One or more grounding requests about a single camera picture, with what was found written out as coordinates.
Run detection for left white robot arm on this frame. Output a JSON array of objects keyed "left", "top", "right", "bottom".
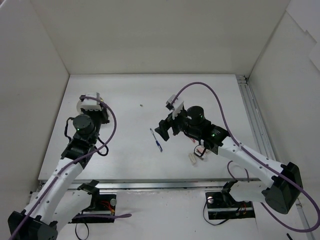
[{"left": 8, "top": 106, "right": 115, "bottom": 240}]

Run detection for aluminium rail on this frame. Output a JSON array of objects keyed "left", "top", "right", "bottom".
[
  {"left": 236, "top": 74, "right": 313, "bottom": 240},
  {"left": 37, "top": 177, "right": 261, "bottom": 191}
]

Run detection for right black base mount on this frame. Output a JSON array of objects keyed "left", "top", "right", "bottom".
[{"left": 202, "top": 180, "right": 256, "bottom": 227}]

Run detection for aluminium rail front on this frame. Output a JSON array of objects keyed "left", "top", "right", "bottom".
[{"left": 37, "top": 177, "right": 261, "bottom": 191}]

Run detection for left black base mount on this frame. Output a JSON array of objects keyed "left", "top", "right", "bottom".
[{"left": 70, "top": 192, "right": 117, "bottom": 224}]

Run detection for aluminium rail right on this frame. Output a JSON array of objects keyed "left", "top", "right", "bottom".
[{"left": 236, "top": 74, "right": 313, "bottom": 240}]

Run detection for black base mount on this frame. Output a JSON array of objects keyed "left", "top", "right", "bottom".
[
  {"left": 70, "top": 192, "right": 117, "bottom": 224},
  {"left": 202, "top": 180, "right": 256, "bottom": 227}
]

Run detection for blue gel pen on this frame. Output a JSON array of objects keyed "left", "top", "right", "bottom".
[{"left": 149, "top": 128, "right": 163, "bottom": 153}]

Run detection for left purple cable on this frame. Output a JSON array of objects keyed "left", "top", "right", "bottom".
[{"left": 9, "top": 98, "right": 133, "bottom": 240}]

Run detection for white round divided container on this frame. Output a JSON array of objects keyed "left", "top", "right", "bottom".
[{"left": 76, "top": 98, "right": 109, "bottom": 119}]

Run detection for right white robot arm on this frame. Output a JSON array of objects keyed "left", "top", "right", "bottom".
[{"left": 155, "top": 106, "right": 303, "bottom": 214}]

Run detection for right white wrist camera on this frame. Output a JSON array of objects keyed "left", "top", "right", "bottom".
[{"left": 166, "top": 94, "right": 184, "bottom": 120}]

